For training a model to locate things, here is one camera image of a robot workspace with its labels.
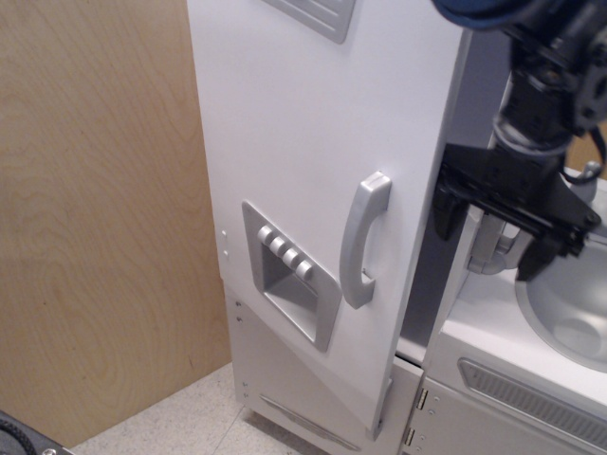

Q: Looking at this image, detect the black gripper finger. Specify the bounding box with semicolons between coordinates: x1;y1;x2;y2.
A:
432;182;469;240
516;229;560;281

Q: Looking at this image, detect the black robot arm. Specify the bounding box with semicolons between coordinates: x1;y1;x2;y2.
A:
433;1;606;282

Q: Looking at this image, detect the brass lower cabinet hinge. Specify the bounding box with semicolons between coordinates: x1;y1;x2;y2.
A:
402;428;415;450

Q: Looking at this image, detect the white toy kitchen counter unit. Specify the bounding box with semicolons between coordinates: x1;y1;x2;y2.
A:
402;158;607;455

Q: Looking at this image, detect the silver toy telephone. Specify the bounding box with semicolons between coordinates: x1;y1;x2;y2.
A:
468;213;533;275

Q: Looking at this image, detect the brass cabinet hinge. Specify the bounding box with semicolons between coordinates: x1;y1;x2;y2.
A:
415;388;428;410
402;428;415;450

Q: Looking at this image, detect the white fridge door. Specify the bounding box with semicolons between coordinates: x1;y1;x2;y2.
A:
188;1;449;430

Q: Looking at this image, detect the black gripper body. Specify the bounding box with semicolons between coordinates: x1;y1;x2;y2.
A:
437;144;600;256

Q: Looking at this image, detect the silver toy faucet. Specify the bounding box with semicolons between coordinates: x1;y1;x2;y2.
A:
561;160;607;233

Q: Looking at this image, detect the silver toy sink basin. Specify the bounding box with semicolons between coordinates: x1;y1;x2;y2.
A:
515;240;606;373

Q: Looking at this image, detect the brass upper cabinet hinge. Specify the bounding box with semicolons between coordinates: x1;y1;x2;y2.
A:
415;388;428;410

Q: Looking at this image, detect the white lower freezer door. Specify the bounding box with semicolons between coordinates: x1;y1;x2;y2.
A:
225;288;423;454

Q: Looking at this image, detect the silver ice dispenser panel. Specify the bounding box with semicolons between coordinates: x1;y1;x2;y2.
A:
242;201;342;353

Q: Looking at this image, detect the silver vent grille panel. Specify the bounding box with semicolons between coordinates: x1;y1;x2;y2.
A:
457;358;606;451

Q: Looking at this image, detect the black device at corner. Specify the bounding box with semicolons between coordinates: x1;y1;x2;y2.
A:
1;411;72;455

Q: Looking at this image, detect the silver door handle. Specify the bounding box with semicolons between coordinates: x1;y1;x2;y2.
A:
339;172;392;310
367;377;394;441

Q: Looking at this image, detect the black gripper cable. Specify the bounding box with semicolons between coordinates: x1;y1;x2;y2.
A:
587;127;607;167

